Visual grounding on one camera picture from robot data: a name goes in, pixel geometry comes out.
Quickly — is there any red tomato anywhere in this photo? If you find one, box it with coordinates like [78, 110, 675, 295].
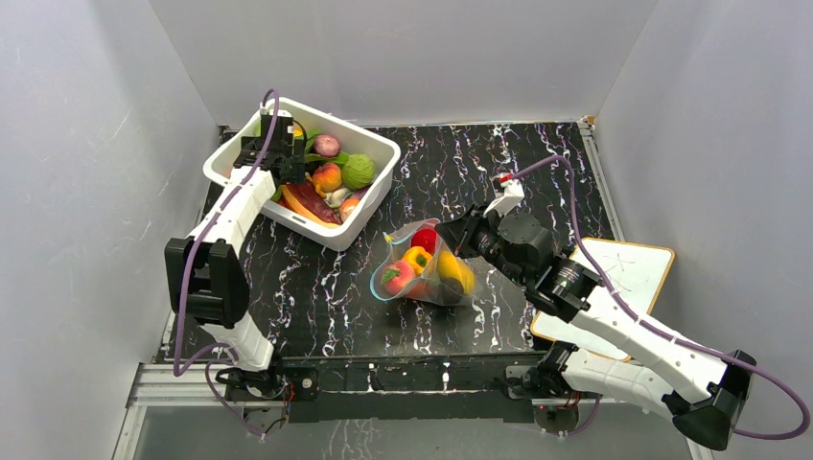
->
[410, 228, 438, 255]

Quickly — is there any yellow mango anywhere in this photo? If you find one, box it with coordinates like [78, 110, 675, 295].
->
[436, 250, 476, 294]

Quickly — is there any yellow bell pepper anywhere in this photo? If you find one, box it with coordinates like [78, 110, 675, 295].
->
[401, 247, 433, 277]

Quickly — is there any clear zip top bag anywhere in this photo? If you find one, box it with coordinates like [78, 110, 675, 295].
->
[370, 218, 480, 307]

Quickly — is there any dark purple eggplant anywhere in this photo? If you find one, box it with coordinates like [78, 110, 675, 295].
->
[438, 278, 465, 307]

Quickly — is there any pink peach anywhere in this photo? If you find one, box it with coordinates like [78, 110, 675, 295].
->
[380, 260, 416, 296]

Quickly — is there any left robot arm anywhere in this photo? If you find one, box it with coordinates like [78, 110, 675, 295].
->
[164, 110, 305, 399]

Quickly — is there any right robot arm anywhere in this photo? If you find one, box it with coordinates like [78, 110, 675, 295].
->
[435, 206, 756, 451]

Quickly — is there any long green leaf vegetable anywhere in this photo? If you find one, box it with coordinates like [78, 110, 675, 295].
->
[305, 128, 349, 165]

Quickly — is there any raw red meat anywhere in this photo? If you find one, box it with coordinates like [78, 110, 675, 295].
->
[289, 182, 344, 226]

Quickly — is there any pink onion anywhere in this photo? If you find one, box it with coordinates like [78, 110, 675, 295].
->
[312, 134, 341, 158]

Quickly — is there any garlic bulb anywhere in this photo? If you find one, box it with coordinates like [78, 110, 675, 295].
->
[325, 187, 354, 209]

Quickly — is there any white plastic bin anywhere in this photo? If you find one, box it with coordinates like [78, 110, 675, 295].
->
[202, 96, 403, 253]

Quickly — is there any light green cabbage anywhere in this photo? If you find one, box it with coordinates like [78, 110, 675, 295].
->
[341, 154, 376, 191]

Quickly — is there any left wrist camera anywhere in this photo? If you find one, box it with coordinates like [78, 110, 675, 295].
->
[253, 109, 297, 139]

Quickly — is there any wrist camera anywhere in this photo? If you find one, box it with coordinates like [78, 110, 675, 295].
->
[484, 173, 524, 218]
[253, 109, 297, 139]

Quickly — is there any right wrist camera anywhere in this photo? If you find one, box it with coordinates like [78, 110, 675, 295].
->
[484, 173, 524, 218]

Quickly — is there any white board wooden frame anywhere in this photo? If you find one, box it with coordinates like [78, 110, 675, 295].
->
[530, 238, 677, 364]

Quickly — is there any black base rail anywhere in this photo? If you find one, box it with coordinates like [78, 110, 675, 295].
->
[241, 352, 579, 426]

